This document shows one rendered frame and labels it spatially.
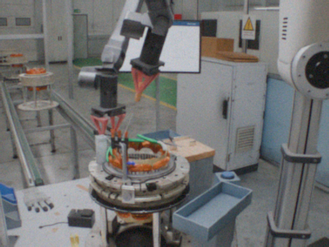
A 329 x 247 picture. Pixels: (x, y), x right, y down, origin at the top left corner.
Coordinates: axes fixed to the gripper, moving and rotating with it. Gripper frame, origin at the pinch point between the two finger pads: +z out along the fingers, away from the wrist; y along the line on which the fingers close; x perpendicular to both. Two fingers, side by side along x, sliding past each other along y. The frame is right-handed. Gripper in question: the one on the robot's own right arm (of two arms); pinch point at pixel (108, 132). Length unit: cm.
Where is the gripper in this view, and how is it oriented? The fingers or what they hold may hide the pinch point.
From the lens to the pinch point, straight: 113.2
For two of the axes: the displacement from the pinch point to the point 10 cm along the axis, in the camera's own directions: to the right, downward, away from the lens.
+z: -0.6, 9.4, 3.3
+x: 7.8, 2.5, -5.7
